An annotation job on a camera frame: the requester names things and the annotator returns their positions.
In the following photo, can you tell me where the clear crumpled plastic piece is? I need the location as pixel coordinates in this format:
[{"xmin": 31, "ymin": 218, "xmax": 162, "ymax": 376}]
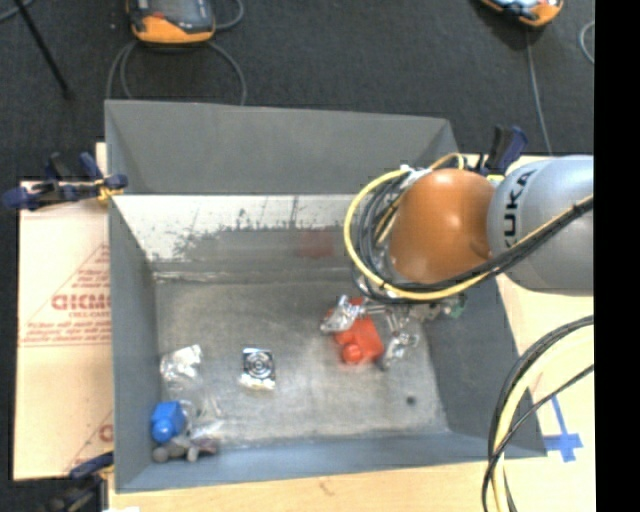
[{"xmin": 159, "ymin": 344, "xmax": 205, "ymax": 387}]

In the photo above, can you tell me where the orange-red toy block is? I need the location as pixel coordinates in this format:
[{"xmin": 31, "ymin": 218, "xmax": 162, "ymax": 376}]
[{"xmin": 325, "ymin": 296, "xmax": 386, "ymax": 369}]

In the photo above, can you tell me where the clear plastic bag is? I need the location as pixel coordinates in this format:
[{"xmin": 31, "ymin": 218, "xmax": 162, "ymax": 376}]
[{"xmin": 182, "ymin": 398, "xmax": 225, "ymax": 442}]

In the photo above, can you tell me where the blue toy block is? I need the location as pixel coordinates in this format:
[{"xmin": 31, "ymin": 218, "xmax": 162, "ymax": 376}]
[{"xmin": 150, "ymin": 400, "xmax": 188, "ymax": 445}]

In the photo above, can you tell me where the brown cardboard board red print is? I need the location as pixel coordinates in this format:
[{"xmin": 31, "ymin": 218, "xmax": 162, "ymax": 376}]
[{"xmin": 12, "ymin": 142, "xmax": 116, "ymax": 482}]

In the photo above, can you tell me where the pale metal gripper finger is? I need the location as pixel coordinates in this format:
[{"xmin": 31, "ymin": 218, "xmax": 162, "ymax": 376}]
[
  {"xmin": 381, "ymin": 325, "xmax": 421, "ymax": 372},
  {"xmin": 319, "ymin": 294, "xmax": 363, "ymax": 335}
]

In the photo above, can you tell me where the grey metal bin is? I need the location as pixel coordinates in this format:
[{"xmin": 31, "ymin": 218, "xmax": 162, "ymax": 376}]
[{"xmin": 103, "ymin": 99, "xmax": 547, "ymax": 494}]

